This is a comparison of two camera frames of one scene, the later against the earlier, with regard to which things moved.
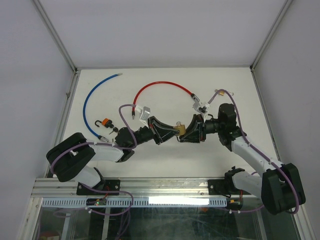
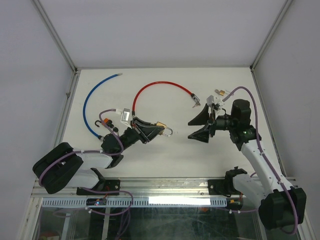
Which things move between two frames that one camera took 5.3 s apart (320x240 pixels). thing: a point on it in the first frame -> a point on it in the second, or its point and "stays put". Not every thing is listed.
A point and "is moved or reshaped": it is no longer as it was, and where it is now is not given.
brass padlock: [182, 129] is moved or reshaped
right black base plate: [217, 187] stays put
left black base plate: [105, 185] stays put
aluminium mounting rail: [154, 188] stays put
